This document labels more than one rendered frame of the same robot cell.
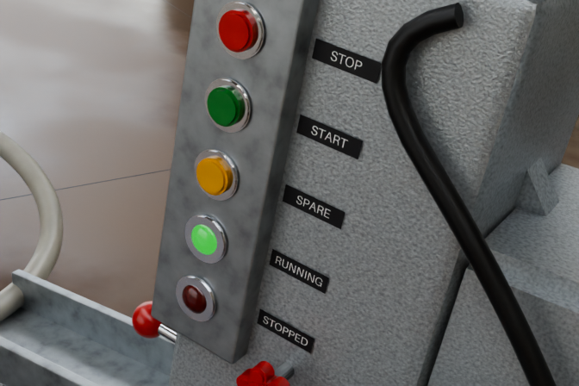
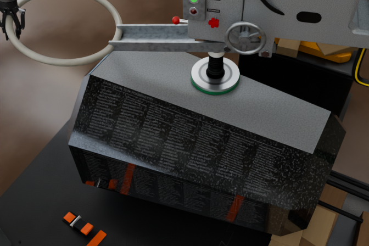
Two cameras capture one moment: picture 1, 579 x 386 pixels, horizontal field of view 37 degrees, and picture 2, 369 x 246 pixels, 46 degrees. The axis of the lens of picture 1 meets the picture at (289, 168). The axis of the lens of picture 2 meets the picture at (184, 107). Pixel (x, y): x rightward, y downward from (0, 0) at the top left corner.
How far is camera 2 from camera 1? 0.99 m
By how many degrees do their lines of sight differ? 25
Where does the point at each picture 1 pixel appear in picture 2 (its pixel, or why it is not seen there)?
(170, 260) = (185, 6)
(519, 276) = not seen: outside the picture
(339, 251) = not seen: outside the picture
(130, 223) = not seen: outside the picture
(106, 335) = (150, 31)
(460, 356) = (248, 2)
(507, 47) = not seen: outside the picture
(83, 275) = (68, 24)
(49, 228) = (113, 10)
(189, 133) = not seen: outside the picture
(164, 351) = (168, 28)
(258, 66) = not seen: outside the picture
